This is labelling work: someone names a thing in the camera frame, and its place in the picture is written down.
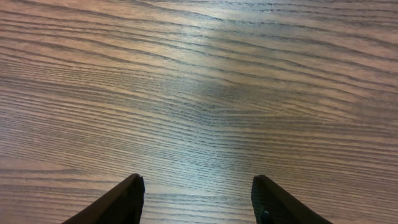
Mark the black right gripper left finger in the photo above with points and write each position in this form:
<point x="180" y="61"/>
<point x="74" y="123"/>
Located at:
<point x="123" y="204"/>

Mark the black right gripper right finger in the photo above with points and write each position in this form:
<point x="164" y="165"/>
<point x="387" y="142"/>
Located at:
<point x="274" y="205"/>

